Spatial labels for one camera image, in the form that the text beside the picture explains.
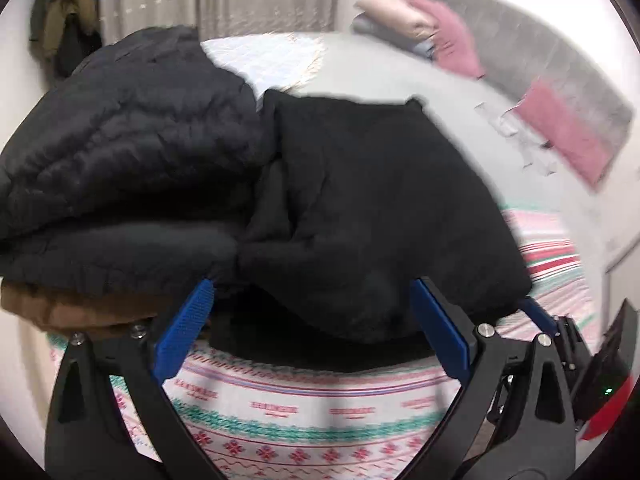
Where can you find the black puffer jacket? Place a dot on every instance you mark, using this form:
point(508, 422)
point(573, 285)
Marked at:
point(130, 135)

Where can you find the brown folded garment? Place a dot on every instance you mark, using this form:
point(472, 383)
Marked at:
point(65, 307)

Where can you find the grey padded headboard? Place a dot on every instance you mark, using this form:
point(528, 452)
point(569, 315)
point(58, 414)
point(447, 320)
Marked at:
point(540, 45)

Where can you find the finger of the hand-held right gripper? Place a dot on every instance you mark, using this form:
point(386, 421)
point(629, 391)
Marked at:
point(542, 317)

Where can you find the pink pillow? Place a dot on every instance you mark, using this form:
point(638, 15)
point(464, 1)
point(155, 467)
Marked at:
point(450, 35)
point(567, 132)

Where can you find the white quilted blanket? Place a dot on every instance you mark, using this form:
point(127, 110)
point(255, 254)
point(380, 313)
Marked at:
point(270, 62)

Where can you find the bed with grey sheet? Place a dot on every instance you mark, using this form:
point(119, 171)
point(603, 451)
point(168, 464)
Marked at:
point(390, 72)

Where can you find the dark grey fleece garment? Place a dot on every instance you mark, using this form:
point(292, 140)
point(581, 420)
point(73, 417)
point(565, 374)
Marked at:
point(115, 255)

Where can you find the red green patterned blanket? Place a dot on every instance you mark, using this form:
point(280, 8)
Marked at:
point(310, 425)

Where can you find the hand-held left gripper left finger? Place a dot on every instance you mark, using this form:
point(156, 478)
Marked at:
point(182, 332)

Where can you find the black hanging garment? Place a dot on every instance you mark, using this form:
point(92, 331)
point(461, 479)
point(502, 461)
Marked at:
point(75, 50)

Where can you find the black fleece garment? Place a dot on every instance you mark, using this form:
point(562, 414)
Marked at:
point(375, 200)

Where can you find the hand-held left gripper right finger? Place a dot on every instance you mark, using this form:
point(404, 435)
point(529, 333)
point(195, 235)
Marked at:
point(445, 332)

